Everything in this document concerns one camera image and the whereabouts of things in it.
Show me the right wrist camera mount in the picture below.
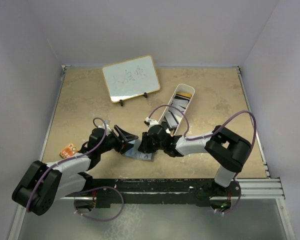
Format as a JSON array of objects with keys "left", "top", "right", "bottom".
[{"left": 144, "top": 117, "right": 159, "bottom": 128}]

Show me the white oblong plastic tray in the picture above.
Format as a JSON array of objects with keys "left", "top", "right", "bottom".
[{"left": 158, "top": 83, "right": 195, "bottom": 136}]

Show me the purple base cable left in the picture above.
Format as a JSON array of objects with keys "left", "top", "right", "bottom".
[{"left": 73, "top": 186, "right": 126, "bottom": 222}]

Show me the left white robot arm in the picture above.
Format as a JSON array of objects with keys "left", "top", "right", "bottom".
[{"left": 11, "top": 125, "right": 139, "bottom": 216}]

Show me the grey card holder wallet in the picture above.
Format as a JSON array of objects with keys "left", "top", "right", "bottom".
[{"left": 124, "top": 139, "right": 154, "bottom": 162}]

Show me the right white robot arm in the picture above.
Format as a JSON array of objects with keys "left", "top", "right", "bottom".
[{"left": 138, "top": 125, "right": 252, "bottom": 196}]

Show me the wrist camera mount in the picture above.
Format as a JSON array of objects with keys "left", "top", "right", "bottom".
[
  {"left": 144, "top": 117, "right": 159, "bottom": 128},
  {"left": 102, "top": 119, "right": 112, "bottom": 132}
]

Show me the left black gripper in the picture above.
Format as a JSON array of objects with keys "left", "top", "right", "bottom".
[{"left": 98, "top": 125, "right": 138, "bottom": 154}]

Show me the orange card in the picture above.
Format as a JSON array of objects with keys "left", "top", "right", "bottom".
[{"left": 59, "top": 143, "right": 78, "bottom": 159}]

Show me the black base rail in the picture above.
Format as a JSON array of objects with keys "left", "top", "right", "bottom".
[{"left": 83, "top": 178, "right": 241, "bottom": 208}]

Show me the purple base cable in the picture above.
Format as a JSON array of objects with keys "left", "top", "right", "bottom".
[
  {"left": 73, "top": 186, "right": 126, "bottom": 222},
  {"left": 213, "top": 179, "right": 243, "bottom": 216}
]

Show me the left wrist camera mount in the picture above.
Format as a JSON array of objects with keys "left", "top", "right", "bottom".
[{"left": 102, "top": 119, "right": 112, "bottom": 132}]

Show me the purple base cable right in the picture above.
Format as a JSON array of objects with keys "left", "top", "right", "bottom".
[{"left": 213, "top": 179, "right": 243, "bottom": 216}]

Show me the small whiteboard wooden frame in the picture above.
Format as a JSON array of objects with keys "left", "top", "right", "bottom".
[{"left": 101, "top": 55, "right": 161, "bottom": 103}]

